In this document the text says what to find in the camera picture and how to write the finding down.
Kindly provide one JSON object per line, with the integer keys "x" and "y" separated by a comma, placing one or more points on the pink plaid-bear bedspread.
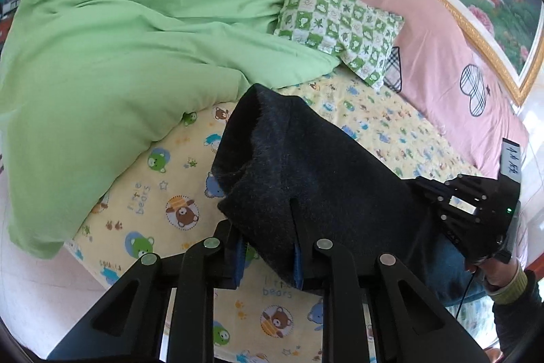
{"x": 429, "y": 61}

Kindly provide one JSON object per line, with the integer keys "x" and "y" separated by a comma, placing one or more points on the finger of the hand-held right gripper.
{"x": 442, "y": 199}

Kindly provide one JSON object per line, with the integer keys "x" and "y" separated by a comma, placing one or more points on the yellow bear-print bedsheet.
{"x": 170, "y": 214}

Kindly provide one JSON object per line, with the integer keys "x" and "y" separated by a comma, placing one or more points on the green duvet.
{"x": 127, "y": 48}

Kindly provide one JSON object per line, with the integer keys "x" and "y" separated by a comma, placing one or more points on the person's right hand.
{"x": 495, "y": 273}

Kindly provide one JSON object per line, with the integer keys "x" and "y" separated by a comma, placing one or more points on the dark pants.
{"x": 306, "y": 176}

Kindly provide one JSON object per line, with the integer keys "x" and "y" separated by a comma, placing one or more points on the green checked pillow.
{"x": 340, "y": 25}

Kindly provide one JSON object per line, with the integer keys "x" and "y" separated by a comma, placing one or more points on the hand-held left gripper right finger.
{"x": 298, "y": 266}

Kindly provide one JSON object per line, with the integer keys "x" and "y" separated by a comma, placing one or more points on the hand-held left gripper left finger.
{"x": 238, "y": 261}

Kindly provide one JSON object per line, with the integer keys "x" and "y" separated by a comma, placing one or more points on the person's right forearm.
{"x": 520, "y": 312}

